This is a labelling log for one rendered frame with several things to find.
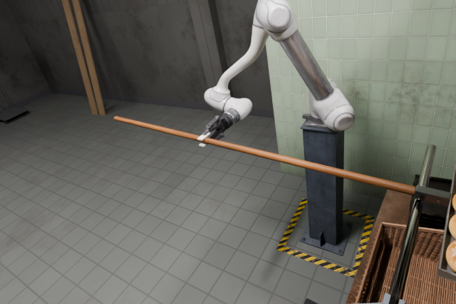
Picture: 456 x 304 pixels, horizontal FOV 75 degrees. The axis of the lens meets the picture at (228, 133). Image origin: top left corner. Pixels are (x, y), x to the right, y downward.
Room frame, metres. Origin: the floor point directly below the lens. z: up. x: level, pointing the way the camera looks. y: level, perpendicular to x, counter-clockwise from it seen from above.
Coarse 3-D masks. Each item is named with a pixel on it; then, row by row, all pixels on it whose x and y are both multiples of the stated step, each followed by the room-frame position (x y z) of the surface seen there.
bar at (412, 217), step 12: (432, 156) 0.85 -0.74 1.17; (420, 180) 0.74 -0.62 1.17; (420, 204) 0.64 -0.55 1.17; (420, 216) 0.61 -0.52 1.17; (408, 228) 0.57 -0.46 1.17; (408, 240) 0.53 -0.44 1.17; (408, 252) 0.50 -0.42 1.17; (396, 264) 0.48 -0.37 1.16; (408, 264) 0.47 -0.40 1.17; (396, 276) 0.44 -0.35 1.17; (396, 288) 0.41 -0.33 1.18; (384, 300) 0.39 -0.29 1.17; (396, 300) 0.38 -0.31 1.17
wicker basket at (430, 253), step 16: (384, 224) 0.95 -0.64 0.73; (384, 240) 0.94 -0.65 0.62; (416, 240) 0.86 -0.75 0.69; (432, 240) 0.82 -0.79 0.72; (384, 256) 0.88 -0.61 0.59; (416, 256) 0.85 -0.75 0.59; (432, 256) 0.81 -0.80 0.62; (368, 272) 0.77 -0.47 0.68; (384, 272) 0.80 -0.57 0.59; (432, 272) 0.76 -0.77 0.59; (368, 288) 0.75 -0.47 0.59; (384, 288) 0.73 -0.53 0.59; (416, 288) 0.71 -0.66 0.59; (432, 288) 0.69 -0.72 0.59; (448, 288) 0.68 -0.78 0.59
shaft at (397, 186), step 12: (120, 120) 1.77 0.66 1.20; (132, 120) 1.70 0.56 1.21; (168, 132) 1.46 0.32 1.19; (180, 132) 1.40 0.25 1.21; (216, 144) 1.22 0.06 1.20; (228, 144) 1.19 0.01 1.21; (264, 156) 1.04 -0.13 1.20; (276, 156) 1.01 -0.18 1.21; (312, 168) 0.90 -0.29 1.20; (324, 168) 0.87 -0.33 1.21; (336, 168) 0.85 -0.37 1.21; (360, 180) 0.78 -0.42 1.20; (372, 180) 0.76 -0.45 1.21; (384, 180) 0.74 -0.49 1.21; (408, 192) 0.68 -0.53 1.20
